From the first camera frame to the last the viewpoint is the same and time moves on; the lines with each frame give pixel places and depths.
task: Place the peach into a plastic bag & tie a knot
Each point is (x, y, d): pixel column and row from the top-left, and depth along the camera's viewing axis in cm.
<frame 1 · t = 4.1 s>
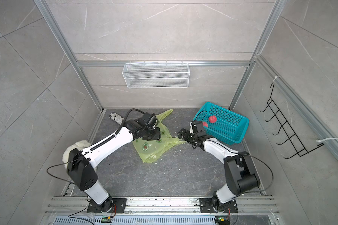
left hand: (161, 133, 82), fingers open
right hand: (182, 135, 91), fingers open
yellow-green plastic bag: (150, 150, 86), point 10 cm above the table
red peach: (212, 119, 109), point 5 cm above the table
teal plastic basket: (223, 124, 113), on the table
small flag-patterned toy: (116, 117, 112), point 3 cm above the table

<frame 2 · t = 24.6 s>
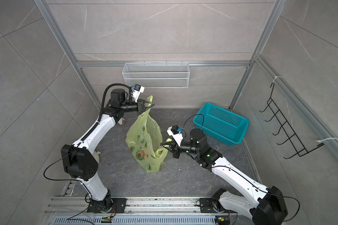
left hand: (154, 102, 76), fingers closed
right hand: (163, 144, 67), fingers closed
yellow-green plastic bag: (144, 139, 78), point 21 cm above the table
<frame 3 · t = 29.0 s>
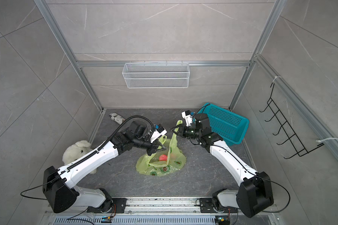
left hand: (165, 146, 71), fingers closed
right hand: (171, 129, 74), fingers closed
yellow-green plastic bag: (168, 159, 76), point 16 cm above the table
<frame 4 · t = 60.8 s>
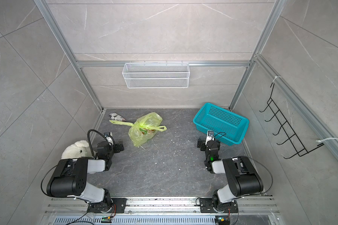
left hand: (114, 139, 94), fingers open
right hand: (208, 137, 93), fingers open
yellow-green plastic bag: (144, 128, 96), point 11 cm above the table
